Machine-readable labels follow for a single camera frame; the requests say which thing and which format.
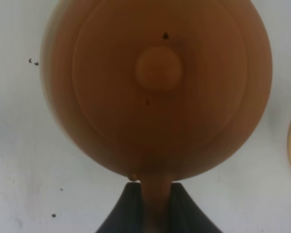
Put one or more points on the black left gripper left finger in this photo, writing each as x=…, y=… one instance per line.
x=127, y=215

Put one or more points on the brown clay teapot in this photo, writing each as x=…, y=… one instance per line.
x=157, y=90

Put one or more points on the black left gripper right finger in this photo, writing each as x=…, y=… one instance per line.
x=185, y=216

